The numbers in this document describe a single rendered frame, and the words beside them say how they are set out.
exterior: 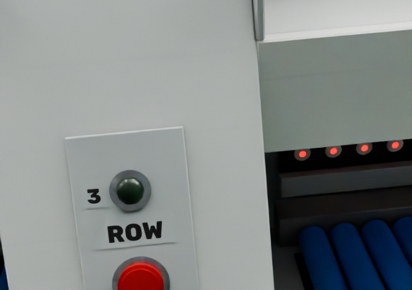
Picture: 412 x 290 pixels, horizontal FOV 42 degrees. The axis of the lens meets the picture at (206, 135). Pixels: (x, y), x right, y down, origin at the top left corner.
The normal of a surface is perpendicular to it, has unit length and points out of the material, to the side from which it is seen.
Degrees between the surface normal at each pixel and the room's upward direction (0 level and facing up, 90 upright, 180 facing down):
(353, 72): 111
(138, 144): 90
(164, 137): 90
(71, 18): 90
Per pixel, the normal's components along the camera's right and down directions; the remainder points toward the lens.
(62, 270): 0.04, 0.16
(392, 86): 0.07, 0.51
